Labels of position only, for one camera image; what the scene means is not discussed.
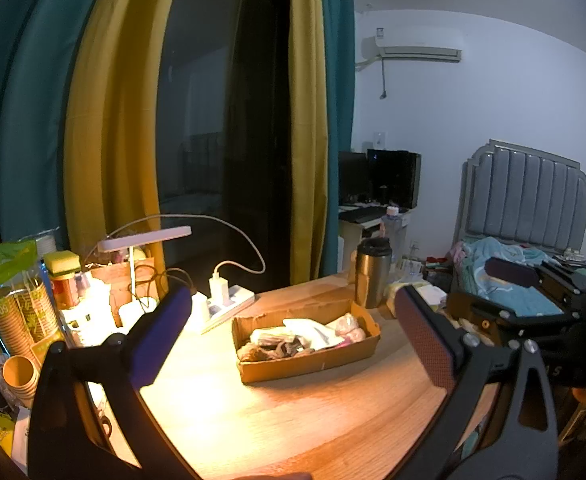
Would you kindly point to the yellow tissue pack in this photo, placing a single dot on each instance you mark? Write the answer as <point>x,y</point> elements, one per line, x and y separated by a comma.
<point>418,295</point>

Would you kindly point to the clear water bottle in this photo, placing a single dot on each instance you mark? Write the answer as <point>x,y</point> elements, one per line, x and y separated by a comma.
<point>393,235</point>

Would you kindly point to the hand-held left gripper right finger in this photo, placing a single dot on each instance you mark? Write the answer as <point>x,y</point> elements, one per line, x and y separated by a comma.
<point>425,335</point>

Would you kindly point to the white plastic bag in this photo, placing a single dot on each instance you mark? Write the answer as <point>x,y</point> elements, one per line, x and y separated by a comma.
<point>313,332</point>

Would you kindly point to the white wall outlet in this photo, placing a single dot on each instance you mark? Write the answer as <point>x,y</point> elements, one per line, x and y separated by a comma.
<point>380,140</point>

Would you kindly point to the grey dotted glove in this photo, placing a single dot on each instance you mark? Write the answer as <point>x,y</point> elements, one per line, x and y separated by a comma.
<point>290,347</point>

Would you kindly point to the computer monitor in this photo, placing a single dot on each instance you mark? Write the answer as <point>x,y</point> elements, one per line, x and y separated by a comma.
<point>395,177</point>

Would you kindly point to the red label jar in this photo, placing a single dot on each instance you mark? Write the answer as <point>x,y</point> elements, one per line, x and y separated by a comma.
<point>65,290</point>

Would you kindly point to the steel tumbler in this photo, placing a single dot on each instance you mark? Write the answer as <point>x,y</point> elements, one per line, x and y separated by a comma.
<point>373,275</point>

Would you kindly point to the yellow sponge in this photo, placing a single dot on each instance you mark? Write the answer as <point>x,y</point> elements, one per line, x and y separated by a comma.
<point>62,262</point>

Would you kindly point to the white power strip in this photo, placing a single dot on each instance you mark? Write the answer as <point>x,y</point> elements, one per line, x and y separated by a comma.
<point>228,307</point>

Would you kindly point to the white charger adapter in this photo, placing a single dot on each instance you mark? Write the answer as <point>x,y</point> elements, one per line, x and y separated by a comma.
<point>219,289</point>

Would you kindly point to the cartoon print white packet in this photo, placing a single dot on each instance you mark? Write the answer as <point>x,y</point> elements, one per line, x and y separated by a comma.
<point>270,335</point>

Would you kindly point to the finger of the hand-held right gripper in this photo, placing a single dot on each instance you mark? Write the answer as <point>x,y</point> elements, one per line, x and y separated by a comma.
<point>513,270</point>
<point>483,312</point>

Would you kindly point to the black monitor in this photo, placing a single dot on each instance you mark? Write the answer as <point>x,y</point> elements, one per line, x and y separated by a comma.
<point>353,177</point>

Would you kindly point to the dark glass sliding door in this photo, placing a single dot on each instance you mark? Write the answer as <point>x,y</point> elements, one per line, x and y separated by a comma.
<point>223,120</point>

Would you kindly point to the small brown cardboard box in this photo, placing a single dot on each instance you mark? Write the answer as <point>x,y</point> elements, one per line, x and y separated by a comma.
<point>118,280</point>

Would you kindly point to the teal curtain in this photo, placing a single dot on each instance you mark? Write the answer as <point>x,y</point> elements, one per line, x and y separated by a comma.
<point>23,110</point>
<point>337,85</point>

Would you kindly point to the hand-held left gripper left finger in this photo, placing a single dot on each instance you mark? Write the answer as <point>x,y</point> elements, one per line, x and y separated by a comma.
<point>163,335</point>

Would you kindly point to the white computer desk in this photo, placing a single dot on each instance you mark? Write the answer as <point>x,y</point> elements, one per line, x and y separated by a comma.
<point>368,220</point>

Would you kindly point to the brown paper cup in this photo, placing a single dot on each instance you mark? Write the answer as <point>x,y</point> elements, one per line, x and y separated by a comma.
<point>20,377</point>

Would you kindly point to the grey padded headboard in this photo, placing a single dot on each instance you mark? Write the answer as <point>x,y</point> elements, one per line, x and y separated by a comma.
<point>528,195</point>

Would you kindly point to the yellow curtain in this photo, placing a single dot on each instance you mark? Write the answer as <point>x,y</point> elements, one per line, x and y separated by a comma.
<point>308,135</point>
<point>113,120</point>

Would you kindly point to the white desk lamp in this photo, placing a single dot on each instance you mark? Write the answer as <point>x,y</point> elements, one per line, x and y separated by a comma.
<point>145,237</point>

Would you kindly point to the white air conditioner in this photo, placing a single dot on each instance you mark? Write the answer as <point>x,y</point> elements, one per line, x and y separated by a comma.
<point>413,45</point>

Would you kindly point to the blue printed blanket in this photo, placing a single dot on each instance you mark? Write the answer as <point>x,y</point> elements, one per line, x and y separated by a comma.
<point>498,265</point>

